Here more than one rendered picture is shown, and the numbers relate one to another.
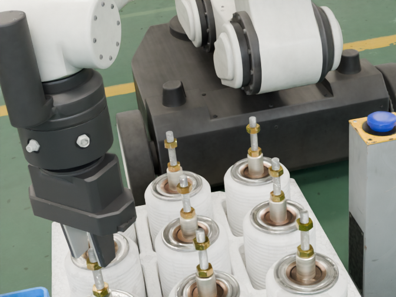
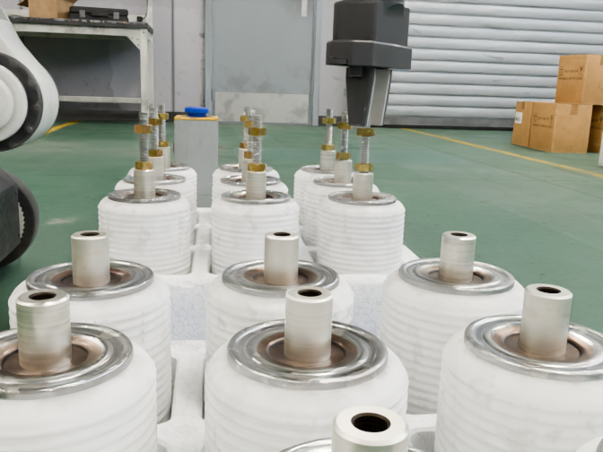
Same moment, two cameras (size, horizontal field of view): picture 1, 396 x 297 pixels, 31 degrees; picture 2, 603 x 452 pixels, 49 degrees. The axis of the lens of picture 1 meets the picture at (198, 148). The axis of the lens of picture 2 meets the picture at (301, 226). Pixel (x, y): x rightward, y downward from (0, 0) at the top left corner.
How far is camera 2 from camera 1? 1.17 m
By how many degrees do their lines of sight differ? 85
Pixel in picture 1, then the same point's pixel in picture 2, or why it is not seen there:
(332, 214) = not seen: hidden behind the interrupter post
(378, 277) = not seen: hidden behind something
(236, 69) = (21, 105)
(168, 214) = (189, 195)
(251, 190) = (190, 172)
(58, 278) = (205, 279)
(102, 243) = (383, 96)
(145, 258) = (203, 248)
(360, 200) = (205, 183)
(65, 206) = (394, 44)
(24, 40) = not seen: outside the picture
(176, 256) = (281, 187)
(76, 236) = (363, 100)
